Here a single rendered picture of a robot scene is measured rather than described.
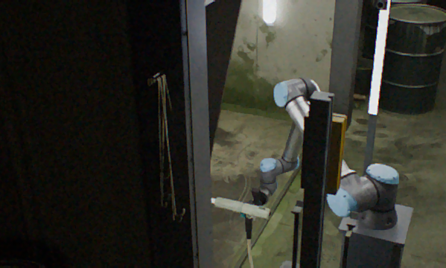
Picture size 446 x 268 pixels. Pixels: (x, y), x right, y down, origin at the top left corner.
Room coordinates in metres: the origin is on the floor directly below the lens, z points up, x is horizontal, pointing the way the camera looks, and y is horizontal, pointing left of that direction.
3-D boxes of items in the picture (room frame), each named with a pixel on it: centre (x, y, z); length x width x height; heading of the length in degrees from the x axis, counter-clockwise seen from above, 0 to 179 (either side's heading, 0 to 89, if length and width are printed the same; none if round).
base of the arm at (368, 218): (2.26, -0.70, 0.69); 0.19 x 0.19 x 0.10
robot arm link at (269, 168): (2.78, -0.21, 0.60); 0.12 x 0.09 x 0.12; 120
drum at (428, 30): (4.91, -1.63, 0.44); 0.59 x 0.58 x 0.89; 171
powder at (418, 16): (4.91, -1.63, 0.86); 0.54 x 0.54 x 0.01
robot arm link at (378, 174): (2.26, -0.69, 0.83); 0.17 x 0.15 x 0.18; 120
